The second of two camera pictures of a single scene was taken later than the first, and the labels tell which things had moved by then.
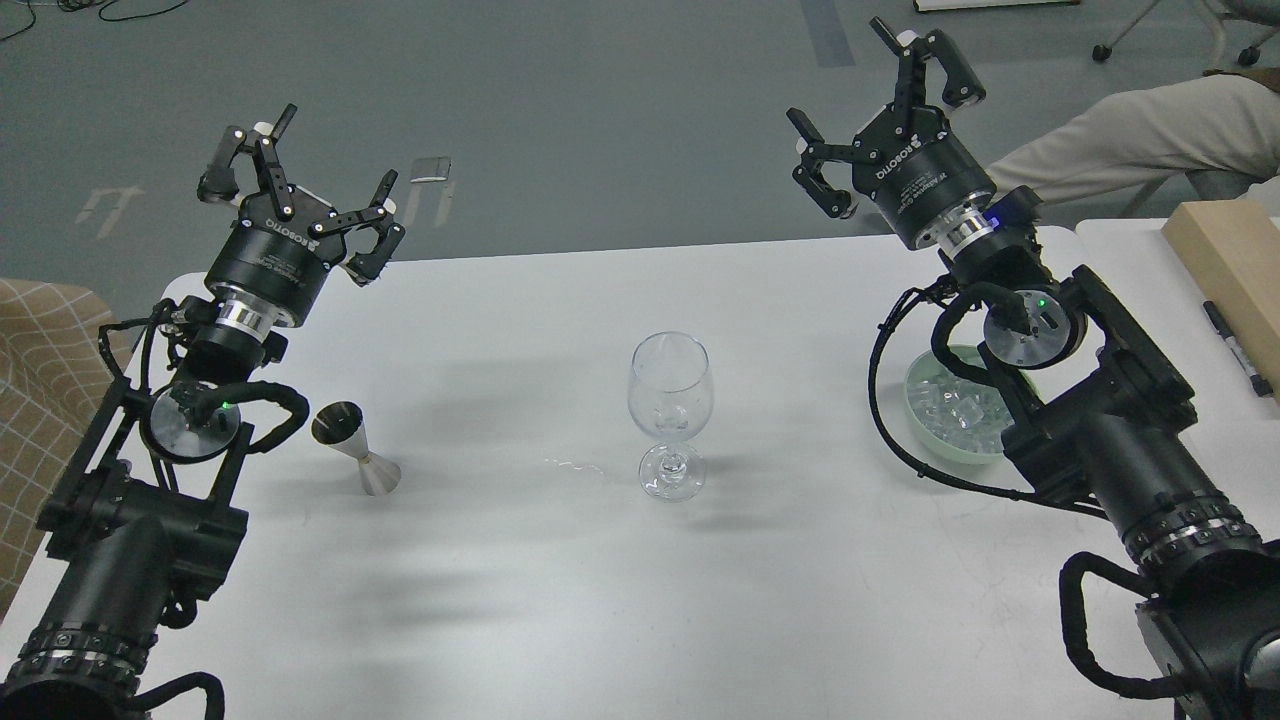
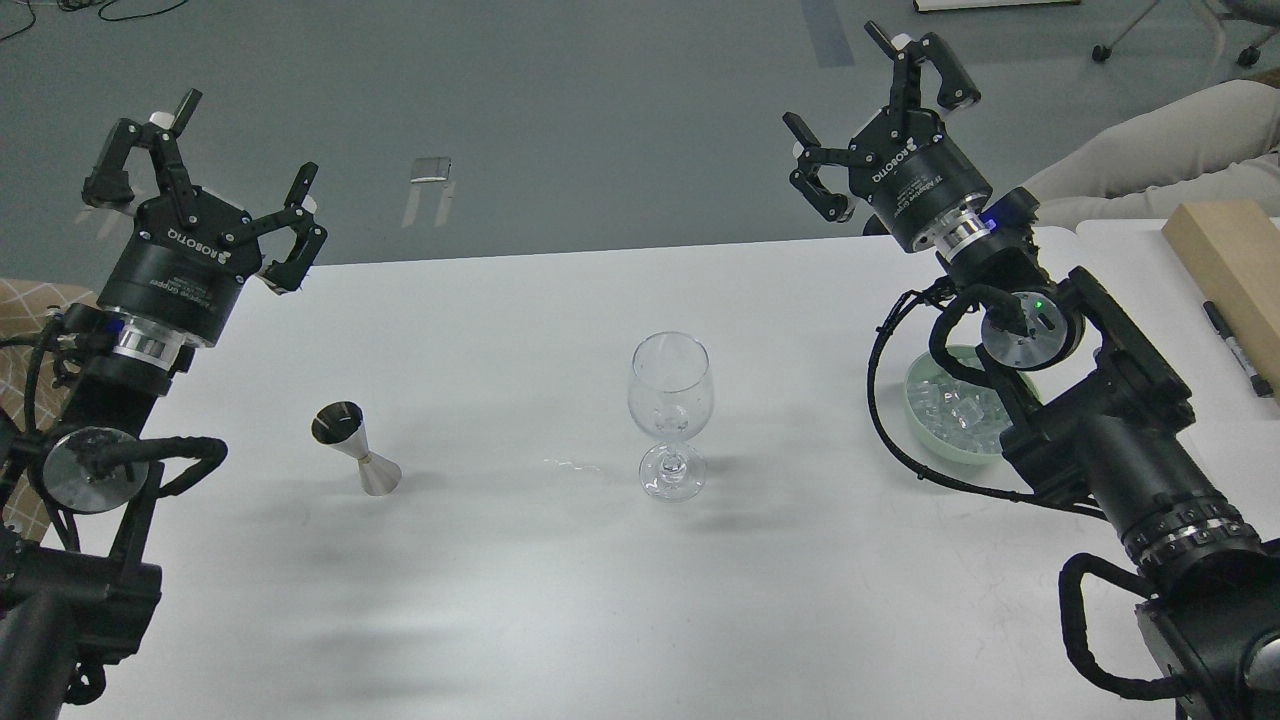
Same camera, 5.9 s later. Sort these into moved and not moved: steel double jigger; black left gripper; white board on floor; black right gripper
Moved: black left gripper
Not moved: steel double jigger; black right gripper; white board on floor
